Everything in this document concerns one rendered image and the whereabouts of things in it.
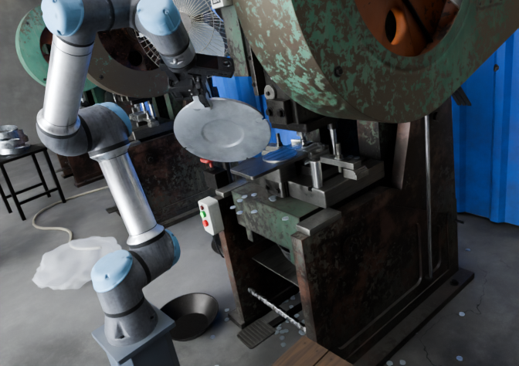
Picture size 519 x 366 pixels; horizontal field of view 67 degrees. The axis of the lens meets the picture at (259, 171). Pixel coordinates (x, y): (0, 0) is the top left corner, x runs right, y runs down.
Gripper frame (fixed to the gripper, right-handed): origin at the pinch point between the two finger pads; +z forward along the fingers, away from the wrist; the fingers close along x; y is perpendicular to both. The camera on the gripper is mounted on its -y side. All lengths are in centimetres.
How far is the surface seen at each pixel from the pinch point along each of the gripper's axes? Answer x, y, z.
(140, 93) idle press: -85, 66, 96
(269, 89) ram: -18.9, -14.9, 23.0
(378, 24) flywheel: -8.1, -45.6, -10.4
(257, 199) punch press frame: 13.3, -5.1, 42.4
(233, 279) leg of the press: 34, 12, 77
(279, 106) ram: -10.8, -17.6, 22.6
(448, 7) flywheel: -22, -70, 2
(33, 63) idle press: -186, 196, 158
